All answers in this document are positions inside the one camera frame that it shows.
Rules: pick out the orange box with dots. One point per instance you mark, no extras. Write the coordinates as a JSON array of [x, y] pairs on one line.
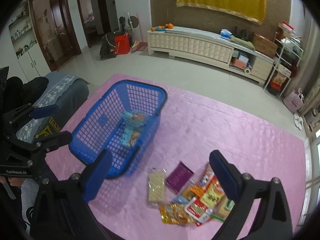
[[241, 63]]

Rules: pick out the beige and green snack packet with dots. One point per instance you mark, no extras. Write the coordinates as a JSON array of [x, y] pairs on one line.
[[223, 208]]

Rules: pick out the light blue cartoon snack packet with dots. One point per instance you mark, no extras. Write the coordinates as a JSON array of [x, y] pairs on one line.
[[130, 137]]

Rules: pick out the red and white box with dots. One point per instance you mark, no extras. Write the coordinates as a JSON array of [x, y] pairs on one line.
[[287, 27]]

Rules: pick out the black bag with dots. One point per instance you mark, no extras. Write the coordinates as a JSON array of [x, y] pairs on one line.
[[106, 47]]

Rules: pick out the yellow snack packet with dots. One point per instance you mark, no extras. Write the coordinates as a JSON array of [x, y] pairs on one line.
[[175, 213]]

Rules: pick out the cream tufted cabinet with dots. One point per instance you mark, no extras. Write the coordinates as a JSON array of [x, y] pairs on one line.
[[190, 45]]

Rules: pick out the blue plate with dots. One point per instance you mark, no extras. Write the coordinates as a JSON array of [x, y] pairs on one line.
[[160, 29]]

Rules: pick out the clear cracker packet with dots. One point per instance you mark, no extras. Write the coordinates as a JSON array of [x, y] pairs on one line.
[[156, 187]]

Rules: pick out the small light blue snack packet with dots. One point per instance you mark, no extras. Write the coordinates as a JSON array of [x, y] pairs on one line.
[[180, 200]]

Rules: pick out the blue tissue box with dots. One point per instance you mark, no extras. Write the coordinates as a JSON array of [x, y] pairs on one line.
[[225, 33]]

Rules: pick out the white paper roll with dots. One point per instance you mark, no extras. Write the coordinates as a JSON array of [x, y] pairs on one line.
[[247, 70]]

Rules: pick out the blue plastic basket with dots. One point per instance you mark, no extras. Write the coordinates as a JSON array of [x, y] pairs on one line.
[[102, 121]]

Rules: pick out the green cushion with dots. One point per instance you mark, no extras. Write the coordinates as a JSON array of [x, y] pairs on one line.
[[241, 42]]

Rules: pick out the broom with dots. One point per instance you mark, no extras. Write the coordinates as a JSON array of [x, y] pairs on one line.
[[140, 46]]

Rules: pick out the white metal rack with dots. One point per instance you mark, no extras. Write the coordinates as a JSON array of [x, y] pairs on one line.
[[275, 57]]

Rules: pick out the pink tablecloth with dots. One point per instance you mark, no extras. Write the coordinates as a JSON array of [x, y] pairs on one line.
[[225, 125]]

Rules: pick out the red and white snack packet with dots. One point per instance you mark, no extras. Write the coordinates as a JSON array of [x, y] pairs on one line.
[[197, 210]]

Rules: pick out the red bag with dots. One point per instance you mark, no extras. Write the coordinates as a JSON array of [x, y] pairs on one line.
[[122, 44]]

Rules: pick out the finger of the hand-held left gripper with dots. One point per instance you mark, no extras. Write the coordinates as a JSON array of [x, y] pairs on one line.
[[58, 138], [46, 110]]

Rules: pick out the white slippers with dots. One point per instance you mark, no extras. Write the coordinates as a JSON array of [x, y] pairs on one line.
[[298, 122]]

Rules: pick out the patterned curtain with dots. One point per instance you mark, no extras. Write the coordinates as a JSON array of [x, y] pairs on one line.
[[312, 97]]

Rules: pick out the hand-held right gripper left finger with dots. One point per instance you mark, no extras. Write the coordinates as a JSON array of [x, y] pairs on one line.
[[100, 172]]

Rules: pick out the black cloth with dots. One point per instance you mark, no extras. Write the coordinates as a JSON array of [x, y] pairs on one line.
[[25, 87]]

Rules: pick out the snack packet with yellow-green label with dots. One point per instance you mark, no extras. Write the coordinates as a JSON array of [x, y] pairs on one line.
[[211, 195]]

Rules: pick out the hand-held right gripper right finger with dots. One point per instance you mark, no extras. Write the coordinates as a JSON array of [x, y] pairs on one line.
[[223, 175]]

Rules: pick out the white wall shelf cabinet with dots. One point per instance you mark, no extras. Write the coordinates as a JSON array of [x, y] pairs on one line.
[[32, 60]]

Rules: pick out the cardboard box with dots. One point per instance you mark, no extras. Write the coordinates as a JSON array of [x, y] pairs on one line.
[[265, 44]]

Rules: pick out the orange snack packet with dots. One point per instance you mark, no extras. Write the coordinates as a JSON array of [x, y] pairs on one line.
[[203, 180]]

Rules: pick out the pink bag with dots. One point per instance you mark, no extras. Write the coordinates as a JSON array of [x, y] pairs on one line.
[[292, 101]]

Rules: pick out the person's grey sweater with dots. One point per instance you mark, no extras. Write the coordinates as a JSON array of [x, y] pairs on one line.
[[27, 205]]

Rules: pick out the purple snack packet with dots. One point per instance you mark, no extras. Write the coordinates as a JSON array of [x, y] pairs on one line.
[[178, 177]]

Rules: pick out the printed red box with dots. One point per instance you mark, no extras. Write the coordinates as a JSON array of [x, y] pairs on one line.
[[278, 81]]

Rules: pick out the brown wooden door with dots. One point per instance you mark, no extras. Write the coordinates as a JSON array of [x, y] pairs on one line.
[[58, 20]]

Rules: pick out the mop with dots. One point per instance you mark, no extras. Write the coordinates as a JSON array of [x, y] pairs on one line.
[[130, 22]]

